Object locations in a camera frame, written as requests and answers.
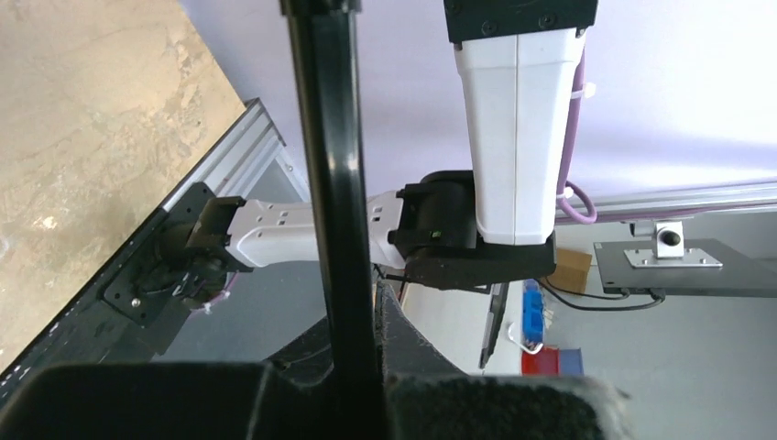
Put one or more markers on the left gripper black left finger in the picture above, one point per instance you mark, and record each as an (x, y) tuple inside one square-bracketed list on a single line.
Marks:
[(287, 396)]

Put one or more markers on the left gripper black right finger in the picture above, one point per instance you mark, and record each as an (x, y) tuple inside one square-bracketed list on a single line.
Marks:
[(427, 397)]

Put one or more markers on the pink umbrella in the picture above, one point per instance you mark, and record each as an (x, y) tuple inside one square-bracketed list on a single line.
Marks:
[(323, 49)]

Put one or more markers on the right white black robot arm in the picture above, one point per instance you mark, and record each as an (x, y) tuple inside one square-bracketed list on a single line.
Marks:
[(519, 63)]

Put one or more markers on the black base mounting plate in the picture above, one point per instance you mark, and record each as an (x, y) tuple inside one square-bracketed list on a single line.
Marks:
[(133, 307)]

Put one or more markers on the aluminium frame rail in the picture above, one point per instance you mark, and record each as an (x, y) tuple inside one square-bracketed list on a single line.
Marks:
[(240, 157)]

